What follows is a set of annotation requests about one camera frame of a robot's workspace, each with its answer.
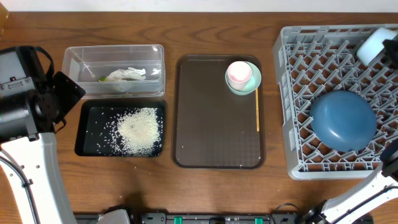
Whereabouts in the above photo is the clear plastic bin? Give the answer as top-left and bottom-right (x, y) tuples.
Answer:
(62, 44), (165, 99)

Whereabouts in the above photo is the grey dishwasher rack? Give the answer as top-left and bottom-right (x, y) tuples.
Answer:
(273, 24), (397, 180)

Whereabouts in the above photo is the dark blue plate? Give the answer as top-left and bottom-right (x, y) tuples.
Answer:
(310, 90), (377, 152)

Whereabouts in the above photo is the black plastic tray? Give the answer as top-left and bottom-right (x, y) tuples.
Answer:
(75, 99), (165, 157)

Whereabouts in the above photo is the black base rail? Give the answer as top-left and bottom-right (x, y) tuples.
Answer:
(75, 205), (328, 224)

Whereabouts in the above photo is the wooden chopstick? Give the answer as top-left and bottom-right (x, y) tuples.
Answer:
(255, 88), (260, 132)

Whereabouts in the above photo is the white tissue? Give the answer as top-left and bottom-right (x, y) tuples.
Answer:
(104, 67), (146, 82)

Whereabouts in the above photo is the pile of white rice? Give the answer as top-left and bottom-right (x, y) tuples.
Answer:
(95, 107), (164, 157)

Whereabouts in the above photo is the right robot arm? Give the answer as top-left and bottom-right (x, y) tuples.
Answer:
(301, 90), (397, 223)

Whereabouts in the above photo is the dark brown serving tray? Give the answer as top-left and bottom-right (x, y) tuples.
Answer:
(172, 55), (266, 169)

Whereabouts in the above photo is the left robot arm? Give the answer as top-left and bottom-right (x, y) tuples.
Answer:
(1, 46), (85, 223)

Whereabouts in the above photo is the pink cup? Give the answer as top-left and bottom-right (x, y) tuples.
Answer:
(227, 61), (252, 91)

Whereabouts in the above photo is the light green saucer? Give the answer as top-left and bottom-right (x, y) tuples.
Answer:
(225, 61), (261, 95)

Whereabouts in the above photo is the light blue bowl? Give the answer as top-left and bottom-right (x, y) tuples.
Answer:
(356, 27), (397, 66)

